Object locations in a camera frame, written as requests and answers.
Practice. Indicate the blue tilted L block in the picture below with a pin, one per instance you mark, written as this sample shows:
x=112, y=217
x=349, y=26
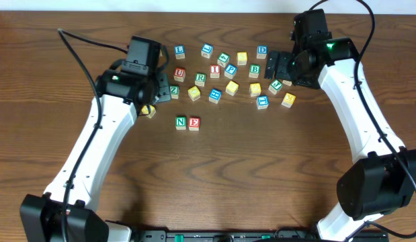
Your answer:
x=207, y=50

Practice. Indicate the green Z block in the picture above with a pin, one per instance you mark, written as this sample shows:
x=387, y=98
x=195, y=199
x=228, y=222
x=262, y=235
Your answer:
x=174, y=91

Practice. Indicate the red M block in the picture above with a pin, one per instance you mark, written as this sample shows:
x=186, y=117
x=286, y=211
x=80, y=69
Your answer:
x=288, y=83

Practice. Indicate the yellow M block far right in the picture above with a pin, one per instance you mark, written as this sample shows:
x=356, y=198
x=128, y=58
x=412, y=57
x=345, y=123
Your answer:
x=288, y=100

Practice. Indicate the red E block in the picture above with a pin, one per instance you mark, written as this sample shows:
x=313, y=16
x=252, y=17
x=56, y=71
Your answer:
x=194, y=123

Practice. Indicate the yellow block top centre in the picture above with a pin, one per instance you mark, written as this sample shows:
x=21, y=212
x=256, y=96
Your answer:
x=242, y=58

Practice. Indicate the blue T block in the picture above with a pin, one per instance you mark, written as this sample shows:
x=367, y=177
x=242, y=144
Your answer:
x=262, y=102

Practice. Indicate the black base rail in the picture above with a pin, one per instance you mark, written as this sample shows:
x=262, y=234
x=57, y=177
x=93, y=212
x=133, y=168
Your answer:
x=286, y=234

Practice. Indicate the red U block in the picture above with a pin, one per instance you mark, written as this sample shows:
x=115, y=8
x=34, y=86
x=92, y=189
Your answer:
x=179, y=74

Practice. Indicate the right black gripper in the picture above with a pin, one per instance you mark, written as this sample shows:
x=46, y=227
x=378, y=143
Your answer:
x=278, y=65

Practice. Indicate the blue D block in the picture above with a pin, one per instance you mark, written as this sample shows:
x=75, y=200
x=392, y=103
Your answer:
x=261, y=52

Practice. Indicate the green 4 block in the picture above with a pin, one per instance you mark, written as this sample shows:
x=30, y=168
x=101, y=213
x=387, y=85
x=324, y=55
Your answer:
x=223, y=59

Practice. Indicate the green R block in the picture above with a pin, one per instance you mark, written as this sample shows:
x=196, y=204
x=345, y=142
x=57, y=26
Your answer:
x=200, y=79

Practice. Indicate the yellow S block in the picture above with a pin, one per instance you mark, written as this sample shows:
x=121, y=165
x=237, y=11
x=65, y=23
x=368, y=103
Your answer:
x=232, y=87

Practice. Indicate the yellow block bottom left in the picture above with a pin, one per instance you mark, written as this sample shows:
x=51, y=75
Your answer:
x=148, y=110

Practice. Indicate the green B block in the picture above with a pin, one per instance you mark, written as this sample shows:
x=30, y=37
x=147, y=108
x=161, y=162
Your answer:
x=254, y=71

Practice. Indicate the blue P block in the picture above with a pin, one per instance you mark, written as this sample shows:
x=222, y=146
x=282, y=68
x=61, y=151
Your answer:
x=230, y=71

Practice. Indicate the blue E block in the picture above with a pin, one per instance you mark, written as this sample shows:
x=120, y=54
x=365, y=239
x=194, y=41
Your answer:
x=215, y=96

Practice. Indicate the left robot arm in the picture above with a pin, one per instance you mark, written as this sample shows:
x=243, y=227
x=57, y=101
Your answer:
x=129, y=88

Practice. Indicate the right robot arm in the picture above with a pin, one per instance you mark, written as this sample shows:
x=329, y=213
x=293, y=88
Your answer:
x=382, y=178

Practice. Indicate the yellow block right centre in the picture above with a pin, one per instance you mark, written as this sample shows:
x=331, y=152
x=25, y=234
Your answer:
x=255, y=89

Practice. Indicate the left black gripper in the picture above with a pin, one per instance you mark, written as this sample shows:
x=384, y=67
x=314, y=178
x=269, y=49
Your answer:
x=163, y=87

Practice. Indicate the green J block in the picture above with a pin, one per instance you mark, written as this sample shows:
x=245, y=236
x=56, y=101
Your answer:
x=275, y=86

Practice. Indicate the green N block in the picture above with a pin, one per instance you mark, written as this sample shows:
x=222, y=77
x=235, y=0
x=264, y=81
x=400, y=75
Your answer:
x=180, y=123

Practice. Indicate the red I block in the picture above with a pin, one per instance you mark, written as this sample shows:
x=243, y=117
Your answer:
x=214, y=71

